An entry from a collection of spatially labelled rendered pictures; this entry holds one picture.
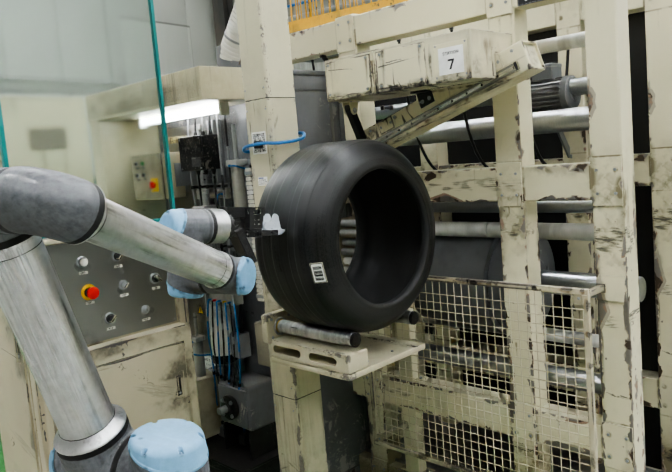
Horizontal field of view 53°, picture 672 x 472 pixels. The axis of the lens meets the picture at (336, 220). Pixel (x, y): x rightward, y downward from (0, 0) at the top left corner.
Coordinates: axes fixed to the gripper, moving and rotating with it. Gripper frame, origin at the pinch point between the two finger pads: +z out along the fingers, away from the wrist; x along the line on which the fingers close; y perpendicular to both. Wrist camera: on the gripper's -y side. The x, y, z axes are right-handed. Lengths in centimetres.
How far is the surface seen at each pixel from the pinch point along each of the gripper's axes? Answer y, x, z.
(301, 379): -52, 27, 33
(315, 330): -30.8, 5.6, 18.9
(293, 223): 2.7, -3.7, 1.5
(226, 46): 75, 83, 41
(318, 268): -9.7, -11.0, 4.4
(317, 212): 5.8, -10.1, 4.7
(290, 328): -31.5, 17.0, 18.6
